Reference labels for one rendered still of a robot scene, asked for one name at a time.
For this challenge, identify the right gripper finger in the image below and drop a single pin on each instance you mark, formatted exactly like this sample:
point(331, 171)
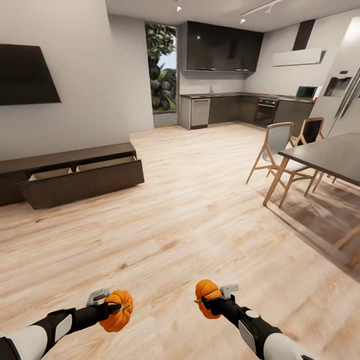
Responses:
point(206, 302)

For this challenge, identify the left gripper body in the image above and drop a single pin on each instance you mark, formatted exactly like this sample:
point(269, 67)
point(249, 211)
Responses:
point(95, 314)

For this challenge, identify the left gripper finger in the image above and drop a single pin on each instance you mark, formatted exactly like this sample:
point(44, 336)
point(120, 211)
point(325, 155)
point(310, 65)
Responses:
point(113, 308)

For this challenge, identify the pumpkin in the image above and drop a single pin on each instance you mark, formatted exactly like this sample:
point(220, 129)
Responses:
point(119, 319)
point(209, 290)

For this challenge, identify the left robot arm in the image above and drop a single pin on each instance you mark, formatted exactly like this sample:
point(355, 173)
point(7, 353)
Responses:
point(34, 341)

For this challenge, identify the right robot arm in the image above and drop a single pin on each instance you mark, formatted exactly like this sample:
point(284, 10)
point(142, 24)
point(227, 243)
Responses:
point(266, 341)

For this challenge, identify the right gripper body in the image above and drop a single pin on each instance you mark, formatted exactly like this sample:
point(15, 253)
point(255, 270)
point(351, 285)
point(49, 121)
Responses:
point(222, 306)

